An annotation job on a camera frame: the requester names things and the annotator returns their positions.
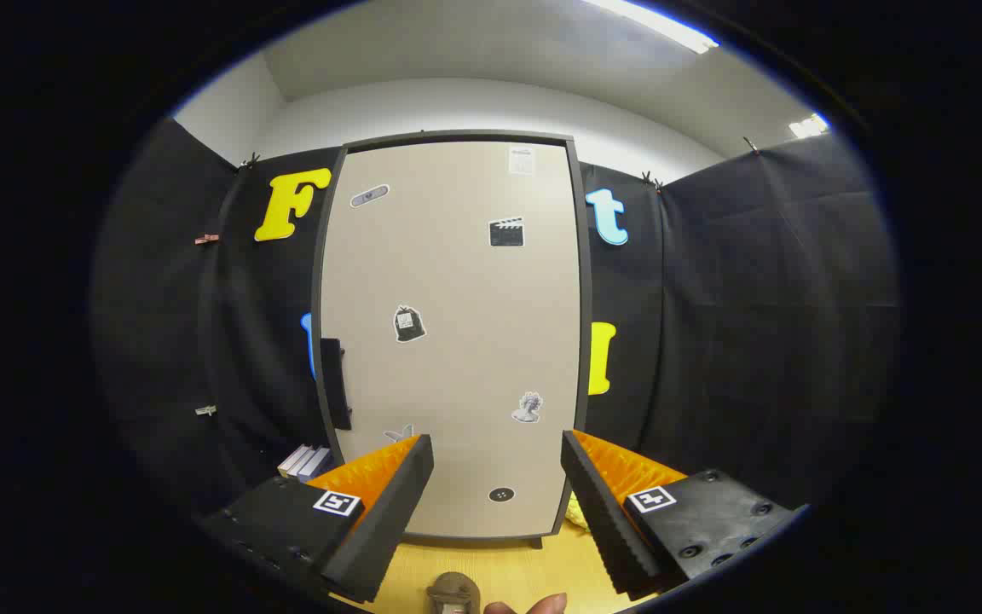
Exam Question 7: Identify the brown pom-pom shoe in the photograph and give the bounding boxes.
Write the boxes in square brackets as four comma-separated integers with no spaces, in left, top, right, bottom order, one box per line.
[425,573,483,614]

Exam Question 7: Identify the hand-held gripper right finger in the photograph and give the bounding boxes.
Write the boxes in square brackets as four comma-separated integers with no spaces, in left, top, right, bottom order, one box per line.
[560,429,807,598]

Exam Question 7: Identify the black backdrop cloth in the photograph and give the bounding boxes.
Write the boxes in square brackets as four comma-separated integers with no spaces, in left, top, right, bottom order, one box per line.
[90,119,901,530]

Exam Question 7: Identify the long ceiling light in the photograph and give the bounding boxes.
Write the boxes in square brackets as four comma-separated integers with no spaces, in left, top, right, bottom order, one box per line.
[585,0,720,55]

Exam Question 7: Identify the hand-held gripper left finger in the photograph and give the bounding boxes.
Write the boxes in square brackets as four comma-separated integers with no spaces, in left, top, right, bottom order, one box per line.
[201,433,436,605]

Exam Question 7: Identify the black door handle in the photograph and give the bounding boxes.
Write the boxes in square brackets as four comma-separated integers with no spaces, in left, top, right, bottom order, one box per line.
[321,338,353,431]

